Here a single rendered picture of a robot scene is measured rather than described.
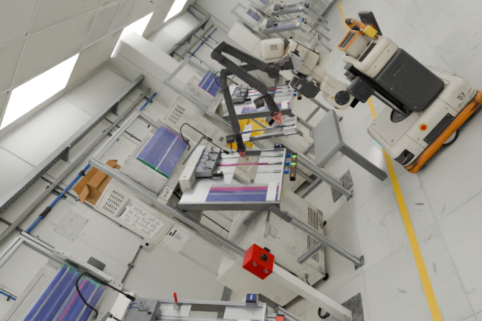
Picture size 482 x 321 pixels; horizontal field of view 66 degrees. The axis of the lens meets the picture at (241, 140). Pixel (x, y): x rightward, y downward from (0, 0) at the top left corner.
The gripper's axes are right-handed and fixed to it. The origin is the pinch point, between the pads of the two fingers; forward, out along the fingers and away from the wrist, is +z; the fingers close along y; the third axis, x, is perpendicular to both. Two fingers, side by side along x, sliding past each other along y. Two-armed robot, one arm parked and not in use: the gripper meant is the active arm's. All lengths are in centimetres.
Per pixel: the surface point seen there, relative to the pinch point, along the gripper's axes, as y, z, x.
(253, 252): 98, 7, 20
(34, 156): -43, -1, -239
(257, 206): 60, 4, 18
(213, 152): 0.8, -7.4, -23.7
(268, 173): 24.6, 2.4, 22.8
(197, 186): 38.4, -1.3, -29.0
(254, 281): 60, 78, 1
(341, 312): 100, 58, 65
